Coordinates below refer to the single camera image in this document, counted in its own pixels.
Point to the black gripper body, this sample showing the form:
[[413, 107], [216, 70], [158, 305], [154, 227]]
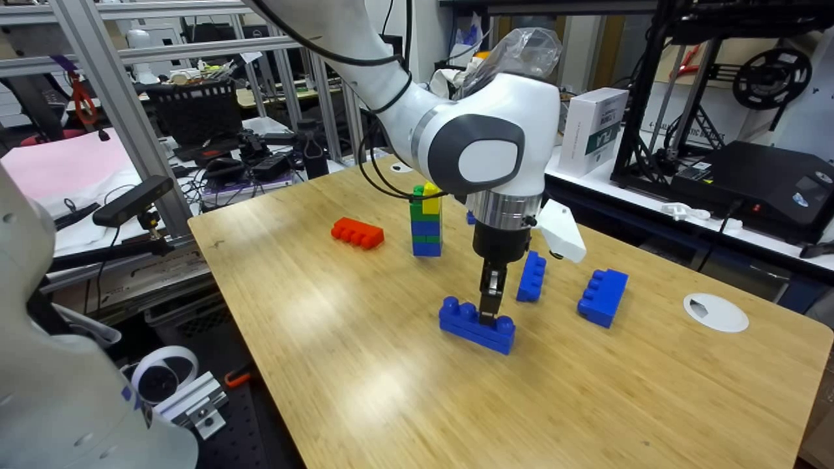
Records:
[[502, 244]]

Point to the blue square toy block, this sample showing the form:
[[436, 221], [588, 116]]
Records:
[[426, 248], [426, 225]]

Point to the thin green toy block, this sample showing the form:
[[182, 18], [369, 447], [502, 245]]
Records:
[[426, 237]]

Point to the yellow three-stud toy block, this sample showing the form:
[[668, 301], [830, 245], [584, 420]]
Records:
[[434, 203]]

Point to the tall green toy block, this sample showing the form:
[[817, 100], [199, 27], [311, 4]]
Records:
[[417, 203]]

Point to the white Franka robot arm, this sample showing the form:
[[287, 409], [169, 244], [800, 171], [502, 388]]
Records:
[[485, 120]]

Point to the blue wide six-stud block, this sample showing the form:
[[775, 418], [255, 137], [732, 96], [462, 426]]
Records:
[[601, 301]]

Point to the red eight-stud toy block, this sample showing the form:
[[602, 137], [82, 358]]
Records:
[[356, 232]]

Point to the white workbench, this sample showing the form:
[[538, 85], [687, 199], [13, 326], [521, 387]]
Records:
[[642, 197]]

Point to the white cardboard box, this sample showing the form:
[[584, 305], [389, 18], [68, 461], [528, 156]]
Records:
[[595, 119]]

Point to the clear plastic bag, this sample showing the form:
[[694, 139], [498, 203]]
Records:
[[521, 47]]

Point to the black printer device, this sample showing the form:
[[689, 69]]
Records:
[[763, 186]]

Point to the black filament spool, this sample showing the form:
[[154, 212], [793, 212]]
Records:
[[752, 79]]

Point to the pink foam sheet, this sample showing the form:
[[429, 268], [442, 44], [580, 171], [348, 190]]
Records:
[[61, 171]]

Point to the metal clamp bracket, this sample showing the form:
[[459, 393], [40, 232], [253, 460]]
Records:
[[197, 405]]

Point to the black stereo camera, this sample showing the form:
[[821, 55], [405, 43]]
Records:
[[130, 203]]

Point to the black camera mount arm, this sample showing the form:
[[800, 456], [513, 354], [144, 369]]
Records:
[[105, 254]]

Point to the aluminium extrusion post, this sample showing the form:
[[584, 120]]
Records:
[[117, 94]]

